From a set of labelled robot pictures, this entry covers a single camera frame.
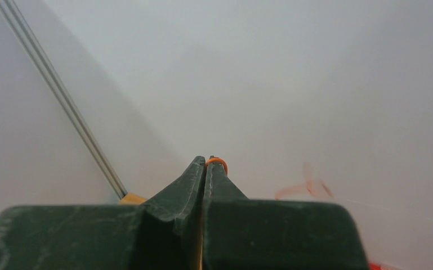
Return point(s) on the right red bin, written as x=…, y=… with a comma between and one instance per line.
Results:
x=377, y=266

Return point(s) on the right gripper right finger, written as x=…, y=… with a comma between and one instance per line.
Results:
x=222, y=242

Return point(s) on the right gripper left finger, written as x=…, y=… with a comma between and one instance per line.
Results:
x=171, y=235

